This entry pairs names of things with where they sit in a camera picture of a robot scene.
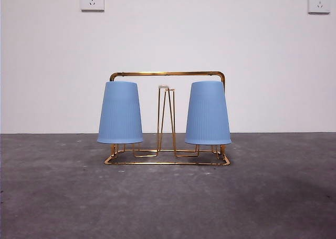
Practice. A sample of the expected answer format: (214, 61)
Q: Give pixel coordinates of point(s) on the blue ribbed cup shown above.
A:
(120, 113)
(207, 113)

